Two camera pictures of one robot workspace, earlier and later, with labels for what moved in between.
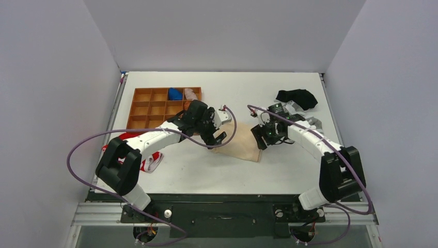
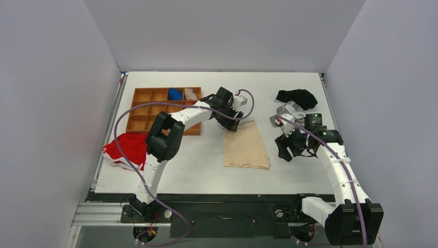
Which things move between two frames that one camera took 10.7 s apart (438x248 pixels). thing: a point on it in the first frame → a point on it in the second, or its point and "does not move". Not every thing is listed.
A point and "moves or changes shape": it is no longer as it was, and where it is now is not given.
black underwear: [302, 98] does not move
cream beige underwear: [244, 144] moves or changes shape
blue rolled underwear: [174, 94] does not move
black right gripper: [266, 136] → [292, 144]
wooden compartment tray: [150, 107] does not move
